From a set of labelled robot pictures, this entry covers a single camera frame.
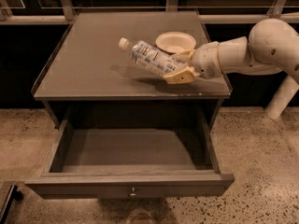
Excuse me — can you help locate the floor drain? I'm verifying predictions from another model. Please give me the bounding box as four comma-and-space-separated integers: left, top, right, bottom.
129, 213, 154, 224

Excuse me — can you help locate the metal railing frame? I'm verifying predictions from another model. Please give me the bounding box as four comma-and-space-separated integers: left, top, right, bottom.
0, 0, 299, 24

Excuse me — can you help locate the white paper bowl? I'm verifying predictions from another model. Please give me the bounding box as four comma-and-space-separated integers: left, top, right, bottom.
155, 32, 196, 53

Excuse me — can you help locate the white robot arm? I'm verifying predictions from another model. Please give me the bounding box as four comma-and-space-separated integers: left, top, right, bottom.
164, 19, 299, 119

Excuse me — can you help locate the round metal drawer knob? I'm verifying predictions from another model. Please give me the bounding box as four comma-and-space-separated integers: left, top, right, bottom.
129, 187, 137, 198

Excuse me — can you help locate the clear plastic water bottle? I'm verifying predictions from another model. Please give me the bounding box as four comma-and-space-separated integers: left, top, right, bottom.
119, 37, 187, 77

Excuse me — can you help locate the grey cabinet with counter top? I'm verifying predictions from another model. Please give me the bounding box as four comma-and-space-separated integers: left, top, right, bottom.
32, 11, 232, 126

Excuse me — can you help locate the open grey top drawer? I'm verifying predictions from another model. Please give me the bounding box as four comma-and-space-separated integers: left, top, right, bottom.
24, 118, 235, 200

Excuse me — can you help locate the black wheeled cart corner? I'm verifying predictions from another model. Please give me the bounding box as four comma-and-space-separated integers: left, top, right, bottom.
0, 181, 23, 224

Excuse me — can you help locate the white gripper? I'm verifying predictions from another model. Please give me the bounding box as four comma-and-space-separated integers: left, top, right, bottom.
163, 42, 222, 84

